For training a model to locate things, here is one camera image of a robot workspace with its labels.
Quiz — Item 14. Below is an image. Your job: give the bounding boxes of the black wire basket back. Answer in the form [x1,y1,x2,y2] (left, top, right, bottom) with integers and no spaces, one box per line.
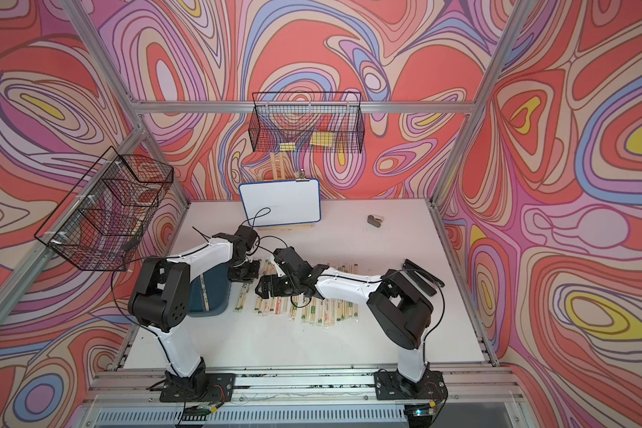
[248,90,366,153]

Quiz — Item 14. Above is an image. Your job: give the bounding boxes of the teal plastic storage box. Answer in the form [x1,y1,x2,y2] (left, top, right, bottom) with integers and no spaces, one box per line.
[188,263,231,317]

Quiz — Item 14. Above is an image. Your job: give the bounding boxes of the green circuit board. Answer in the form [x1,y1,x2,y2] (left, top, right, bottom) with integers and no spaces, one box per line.
[181,406,215,422]

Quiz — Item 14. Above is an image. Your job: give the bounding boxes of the black wire basket left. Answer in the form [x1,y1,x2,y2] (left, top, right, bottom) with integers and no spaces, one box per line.
[34,147,174,271]

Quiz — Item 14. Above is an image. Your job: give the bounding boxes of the wooden whiteboard easel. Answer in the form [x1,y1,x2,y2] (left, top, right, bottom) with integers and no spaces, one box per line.
[255,154,320,226]

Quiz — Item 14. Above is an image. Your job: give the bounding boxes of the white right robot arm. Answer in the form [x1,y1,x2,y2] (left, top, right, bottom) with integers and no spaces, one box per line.
[255,247,433,385]

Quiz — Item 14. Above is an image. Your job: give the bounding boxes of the yellow sticky note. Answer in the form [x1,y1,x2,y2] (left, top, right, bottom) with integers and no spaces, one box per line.
[310,131,335,148]

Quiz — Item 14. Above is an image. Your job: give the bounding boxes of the panda print chopsticks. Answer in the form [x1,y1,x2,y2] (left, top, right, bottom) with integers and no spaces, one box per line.
[348,261,360,322]

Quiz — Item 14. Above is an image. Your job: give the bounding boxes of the blue framed whiteboard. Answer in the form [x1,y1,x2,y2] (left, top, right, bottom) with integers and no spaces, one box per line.
[239,178,321,228]

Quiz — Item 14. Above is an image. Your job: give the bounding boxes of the olive and white stapler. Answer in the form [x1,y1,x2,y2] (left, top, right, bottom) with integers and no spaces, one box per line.
[367,215,383,228]

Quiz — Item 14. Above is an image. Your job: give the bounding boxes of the black wire basket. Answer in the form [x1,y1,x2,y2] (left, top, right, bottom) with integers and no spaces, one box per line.
[248,90,366,153]
[34,147,174,271]

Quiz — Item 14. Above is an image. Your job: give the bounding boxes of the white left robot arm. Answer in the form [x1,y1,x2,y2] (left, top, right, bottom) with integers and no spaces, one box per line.
[128,225,260,381]

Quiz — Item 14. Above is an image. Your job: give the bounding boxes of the aluminium frame post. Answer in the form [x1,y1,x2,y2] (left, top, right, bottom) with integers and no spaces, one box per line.
[430,0,531,207]

